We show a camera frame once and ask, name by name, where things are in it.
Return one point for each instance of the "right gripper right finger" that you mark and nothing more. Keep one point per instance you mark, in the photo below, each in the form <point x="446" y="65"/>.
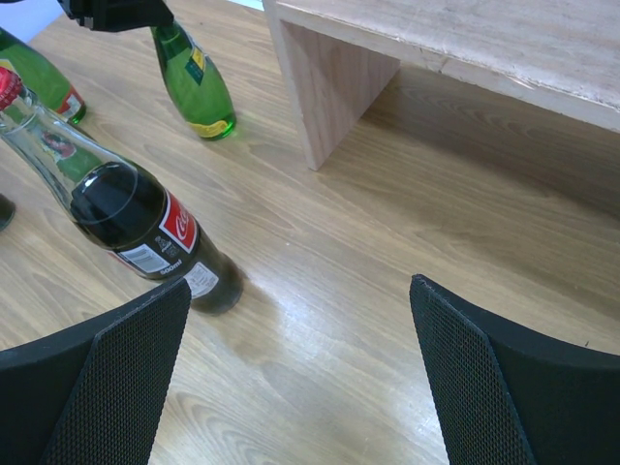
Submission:
<point x="506" y="394"/>

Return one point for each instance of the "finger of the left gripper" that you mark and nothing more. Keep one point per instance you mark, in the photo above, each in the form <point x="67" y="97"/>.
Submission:
<point x="117" y="15"/>

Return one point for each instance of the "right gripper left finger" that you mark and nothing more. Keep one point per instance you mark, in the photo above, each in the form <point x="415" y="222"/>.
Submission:
<point x="93" y="393"/>

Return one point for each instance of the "green bottle red-white label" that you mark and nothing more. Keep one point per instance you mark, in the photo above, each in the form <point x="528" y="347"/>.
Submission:
<point x="42" y="77"/>

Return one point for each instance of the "green bottle yellow label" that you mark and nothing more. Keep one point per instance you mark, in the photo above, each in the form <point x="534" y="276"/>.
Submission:
<point x="194" y="84"/>

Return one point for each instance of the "wooden two-tier shelf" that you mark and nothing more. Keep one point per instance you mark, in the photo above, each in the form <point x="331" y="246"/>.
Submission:
<point x="336" y="57"/>

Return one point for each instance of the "cola bottle centre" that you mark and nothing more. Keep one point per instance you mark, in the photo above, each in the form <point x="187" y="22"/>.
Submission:
<point x="123" y="209"/>

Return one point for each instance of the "cola bottle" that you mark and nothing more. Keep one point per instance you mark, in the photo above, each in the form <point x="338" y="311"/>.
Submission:
<point x="123" y="209"/>
<point x="7" y="212"/>

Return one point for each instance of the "cola bottle left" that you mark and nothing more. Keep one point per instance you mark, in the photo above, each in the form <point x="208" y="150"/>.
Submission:
<point x="7" y="212"/>

